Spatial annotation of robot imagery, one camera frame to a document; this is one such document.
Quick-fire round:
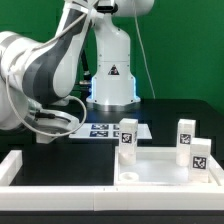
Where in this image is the white hanging cable left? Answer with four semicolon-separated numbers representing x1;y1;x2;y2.
4;0;101;138

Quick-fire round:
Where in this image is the white U-shaped obstacle fence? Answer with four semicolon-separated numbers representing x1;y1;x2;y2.
0;150;224;211

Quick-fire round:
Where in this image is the white sheet with tag markers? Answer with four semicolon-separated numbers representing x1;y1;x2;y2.
69;123;152;139

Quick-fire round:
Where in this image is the black cable bundle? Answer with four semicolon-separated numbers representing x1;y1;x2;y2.
77;80;92;95

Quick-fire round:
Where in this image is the white square table top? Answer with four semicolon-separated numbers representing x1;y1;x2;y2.
114;147;224;186

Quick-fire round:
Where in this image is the grey camera on mount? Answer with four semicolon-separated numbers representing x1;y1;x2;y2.
98;0;115;10

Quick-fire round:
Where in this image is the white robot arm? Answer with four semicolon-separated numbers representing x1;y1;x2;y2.
0;0;154;143

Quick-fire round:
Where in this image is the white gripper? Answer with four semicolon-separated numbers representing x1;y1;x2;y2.
29;109;79;144

